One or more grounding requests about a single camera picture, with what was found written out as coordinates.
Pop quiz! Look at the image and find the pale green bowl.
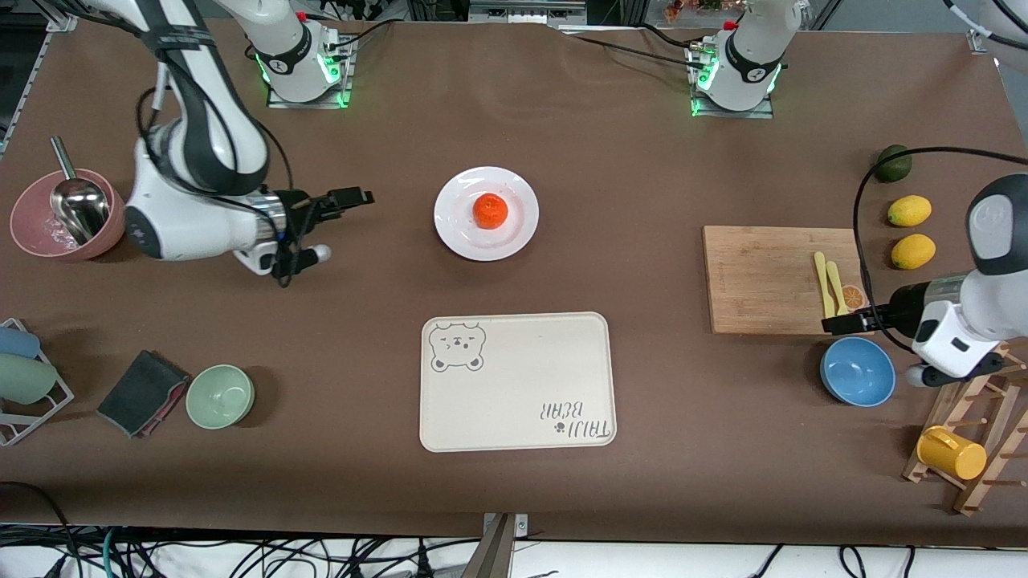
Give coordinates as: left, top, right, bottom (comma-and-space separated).
186, 364, 255, 430

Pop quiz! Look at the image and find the yellow plastic knife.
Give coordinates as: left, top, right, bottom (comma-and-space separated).
814, 252, 837, 320

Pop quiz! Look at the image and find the grey power strip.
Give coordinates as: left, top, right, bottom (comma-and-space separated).
468, 0, 589, 25

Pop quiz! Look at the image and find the metal scoop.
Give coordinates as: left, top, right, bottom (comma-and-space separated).
50, 136, 112, 246

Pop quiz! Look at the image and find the pale green cup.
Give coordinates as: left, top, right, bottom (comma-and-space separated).
0, 353, 59, 405

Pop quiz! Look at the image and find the dark grey folded cloth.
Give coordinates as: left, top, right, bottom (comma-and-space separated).
96, 349, 192, 440

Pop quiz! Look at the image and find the bamboo cutting board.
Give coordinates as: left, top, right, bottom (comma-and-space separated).
702, 226, 875, 336

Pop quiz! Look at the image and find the yellow mug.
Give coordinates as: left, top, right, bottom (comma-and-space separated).
916, 425, 988, 482

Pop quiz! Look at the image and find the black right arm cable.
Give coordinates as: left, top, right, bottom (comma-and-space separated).
135, 64, 296, 278

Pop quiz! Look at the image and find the yellow lemon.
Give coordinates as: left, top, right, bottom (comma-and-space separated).
891, 234, 936, 271
887, 195, 933, 228

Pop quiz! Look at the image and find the cream tray with bear print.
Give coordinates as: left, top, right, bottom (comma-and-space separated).
419, 311, 618, 454

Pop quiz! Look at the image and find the white wire cup rack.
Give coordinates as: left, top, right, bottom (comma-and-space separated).
0, 318, 75, 447

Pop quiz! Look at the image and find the pink bowl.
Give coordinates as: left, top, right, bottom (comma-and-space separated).
10, 169, 127, 263

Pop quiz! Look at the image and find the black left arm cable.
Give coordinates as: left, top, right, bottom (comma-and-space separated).
852, 146, 1028, 354

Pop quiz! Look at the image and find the pale blue cup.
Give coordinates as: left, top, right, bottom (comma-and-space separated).
0, 326, 41, 360

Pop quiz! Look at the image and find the dark green avocado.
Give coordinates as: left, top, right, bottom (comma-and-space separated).
875, 144, 913, 184

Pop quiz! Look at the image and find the wooden peg cup rack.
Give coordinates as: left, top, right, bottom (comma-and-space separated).
903, 340, 1028, 516

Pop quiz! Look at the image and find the yellow plastic fork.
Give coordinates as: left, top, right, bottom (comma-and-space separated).
826, 261, 852, 315

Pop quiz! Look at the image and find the blue bowl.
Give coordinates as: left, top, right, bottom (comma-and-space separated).
819, 336, 897, 409

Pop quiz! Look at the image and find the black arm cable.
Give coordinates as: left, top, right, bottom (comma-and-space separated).
135, 64, 296, 278
852, 146, 1028, 354

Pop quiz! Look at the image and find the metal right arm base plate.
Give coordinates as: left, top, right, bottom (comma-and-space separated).
267, 36, 355, 110

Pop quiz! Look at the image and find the orange fruit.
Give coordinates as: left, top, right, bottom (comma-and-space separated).
471, 193, 509, 230

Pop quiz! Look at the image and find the white round plate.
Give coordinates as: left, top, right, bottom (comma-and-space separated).
434, 166, 540, 263

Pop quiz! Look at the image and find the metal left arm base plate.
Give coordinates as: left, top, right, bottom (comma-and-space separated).
691, 40, 775, 120

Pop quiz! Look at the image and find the black table cable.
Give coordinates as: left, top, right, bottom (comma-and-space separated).
558, 31, 709, 70
325, 19, 396, 62

